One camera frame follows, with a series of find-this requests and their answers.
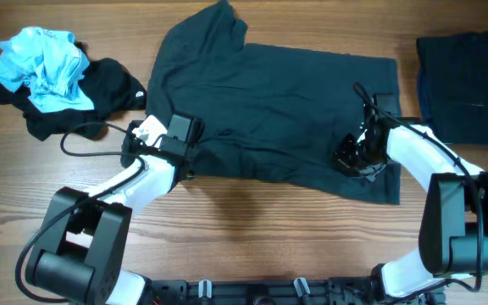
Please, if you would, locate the dark green t-shirt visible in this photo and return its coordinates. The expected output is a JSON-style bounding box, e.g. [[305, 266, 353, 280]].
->
[[146, 1, 401, 205]]

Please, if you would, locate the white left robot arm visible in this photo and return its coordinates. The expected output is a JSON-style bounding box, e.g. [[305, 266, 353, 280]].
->
[[14, 114, 204, 304]]

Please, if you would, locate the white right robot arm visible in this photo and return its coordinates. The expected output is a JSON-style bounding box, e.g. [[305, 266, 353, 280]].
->
[[333, 85, 488, 304]]

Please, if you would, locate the folded dark navy garment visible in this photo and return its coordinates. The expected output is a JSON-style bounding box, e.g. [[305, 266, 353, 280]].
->
[[416, 32, 488, 146]]

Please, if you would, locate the black garment with logo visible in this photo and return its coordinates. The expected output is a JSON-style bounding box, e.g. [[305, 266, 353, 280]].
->
[[0, 58, 146, 141]]

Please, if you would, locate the light blue crumpled garment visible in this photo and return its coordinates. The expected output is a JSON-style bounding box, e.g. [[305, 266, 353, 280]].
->
[[0, 26, 95, 113]]

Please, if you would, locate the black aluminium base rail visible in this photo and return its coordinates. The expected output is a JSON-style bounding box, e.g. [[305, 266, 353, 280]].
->
[[140, 277, 446, 305]]

